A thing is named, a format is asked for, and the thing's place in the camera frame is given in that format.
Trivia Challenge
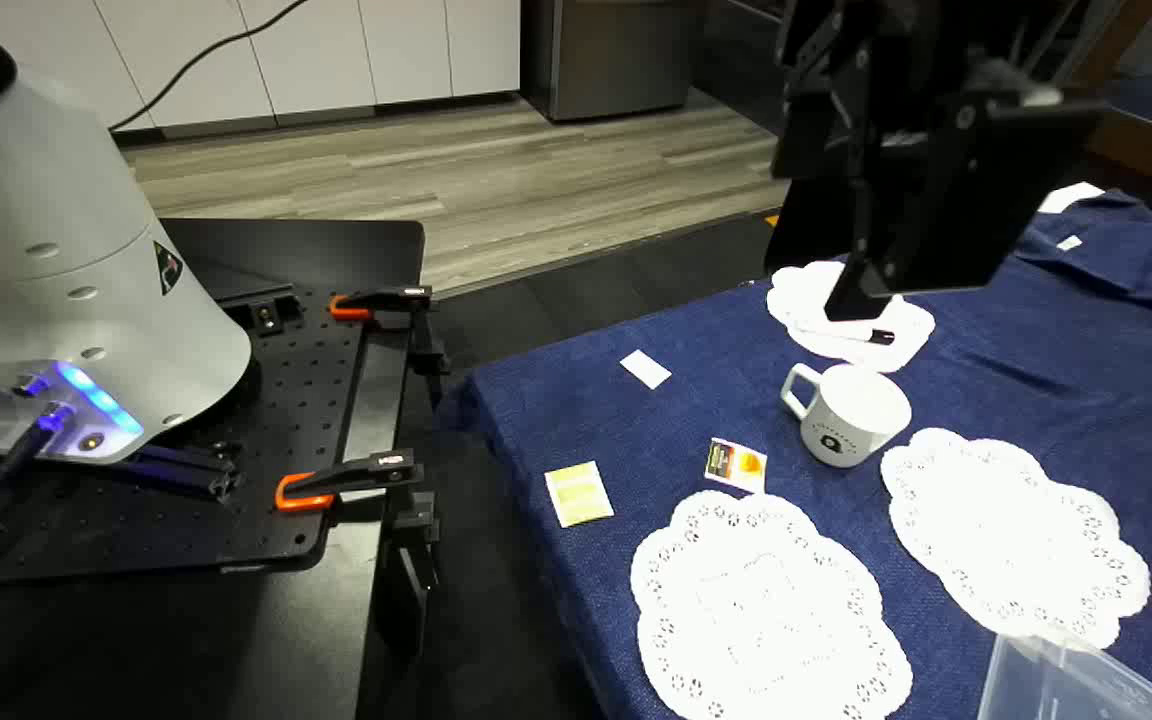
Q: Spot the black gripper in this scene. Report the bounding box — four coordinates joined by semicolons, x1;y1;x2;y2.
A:
820;20;1006;322

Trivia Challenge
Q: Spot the white paper lace doily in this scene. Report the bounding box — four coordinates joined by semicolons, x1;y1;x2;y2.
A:
876;423;1152;655
626;486;916;720
762;255;941;375

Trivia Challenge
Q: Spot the white ceramic mug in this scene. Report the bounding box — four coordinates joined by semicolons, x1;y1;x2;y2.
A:
776;354;916;472

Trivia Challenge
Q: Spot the small colourful printed card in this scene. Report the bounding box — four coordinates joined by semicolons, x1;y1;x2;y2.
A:
701;430;770;496

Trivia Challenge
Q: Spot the dark blue denim tablecloth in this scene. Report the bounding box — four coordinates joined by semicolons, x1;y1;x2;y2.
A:
437;183;1152;720

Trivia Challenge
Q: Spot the small white paper card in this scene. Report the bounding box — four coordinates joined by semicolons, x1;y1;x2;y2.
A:
615;348;676;397

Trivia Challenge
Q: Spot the white paper sheet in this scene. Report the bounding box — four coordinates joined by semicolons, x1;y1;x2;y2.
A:
1035;176;1113;216

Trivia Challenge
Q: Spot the yellow sticky note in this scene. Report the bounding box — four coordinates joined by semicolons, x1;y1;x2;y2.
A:
545;457;615;533

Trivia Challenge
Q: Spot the stainless steel appliance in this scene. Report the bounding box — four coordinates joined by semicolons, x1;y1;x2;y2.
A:
516;0;713;129

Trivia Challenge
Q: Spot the clear plastic container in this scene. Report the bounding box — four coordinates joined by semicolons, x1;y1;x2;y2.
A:
970;630;1152;720

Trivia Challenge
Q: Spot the white cabinet row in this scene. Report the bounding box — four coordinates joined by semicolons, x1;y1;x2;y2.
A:
0;0;526;134

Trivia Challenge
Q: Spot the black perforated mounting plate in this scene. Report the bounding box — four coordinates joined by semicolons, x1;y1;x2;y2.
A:
0;271;378;592

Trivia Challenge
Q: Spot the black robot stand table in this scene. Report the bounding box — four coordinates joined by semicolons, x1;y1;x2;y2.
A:
0;216;451;720

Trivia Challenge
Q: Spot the orange handled black clamp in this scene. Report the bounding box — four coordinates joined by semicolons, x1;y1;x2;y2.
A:
267;449;448;645
323;280;451;385

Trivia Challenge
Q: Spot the small black bracket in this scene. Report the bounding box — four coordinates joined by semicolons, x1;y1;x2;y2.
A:
252;291;309;336

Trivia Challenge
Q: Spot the thin black wall cable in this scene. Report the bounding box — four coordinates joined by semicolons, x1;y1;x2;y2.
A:
108;0;309;134

